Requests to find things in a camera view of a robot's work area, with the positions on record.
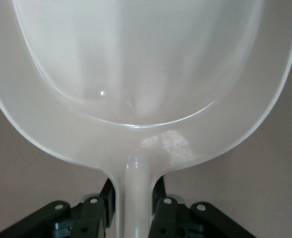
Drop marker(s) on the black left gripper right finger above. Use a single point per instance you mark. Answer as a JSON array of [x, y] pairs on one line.
[[185, 220]]

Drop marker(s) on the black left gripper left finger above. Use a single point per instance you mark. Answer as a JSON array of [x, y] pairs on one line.
[[61, 220]]

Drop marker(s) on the beige plastic dustpan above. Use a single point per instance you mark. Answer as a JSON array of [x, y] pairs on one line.
[[145, 74]]

